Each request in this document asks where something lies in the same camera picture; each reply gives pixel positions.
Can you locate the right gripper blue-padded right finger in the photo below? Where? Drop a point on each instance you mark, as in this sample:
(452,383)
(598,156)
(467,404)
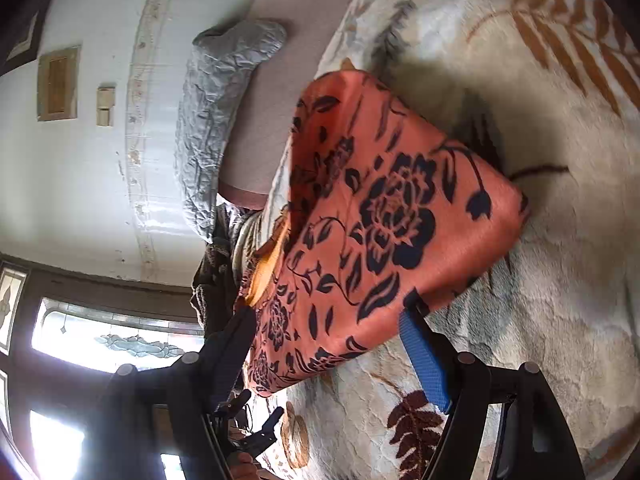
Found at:
(533,440)

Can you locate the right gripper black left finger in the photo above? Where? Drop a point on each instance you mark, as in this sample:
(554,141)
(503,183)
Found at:
(121,441)

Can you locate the orange floral print garment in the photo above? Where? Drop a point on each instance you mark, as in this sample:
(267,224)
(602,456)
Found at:
(383,211)

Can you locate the dark brown fuzzy garment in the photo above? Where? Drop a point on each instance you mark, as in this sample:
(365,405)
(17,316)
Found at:
(216,283)

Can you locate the stained glass window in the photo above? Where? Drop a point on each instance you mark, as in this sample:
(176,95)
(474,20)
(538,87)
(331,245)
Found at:
(57,334)

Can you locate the grey quilted pillow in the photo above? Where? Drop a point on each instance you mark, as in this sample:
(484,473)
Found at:
(218,73)

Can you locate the pink bed sheet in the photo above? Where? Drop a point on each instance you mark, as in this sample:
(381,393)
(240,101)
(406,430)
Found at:
(265,115)

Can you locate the beige wall switch plate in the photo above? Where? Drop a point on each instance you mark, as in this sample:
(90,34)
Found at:
(105,104)

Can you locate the wooden framed wall panel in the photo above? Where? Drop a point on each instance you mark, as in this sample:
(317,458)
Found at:
(57,85)

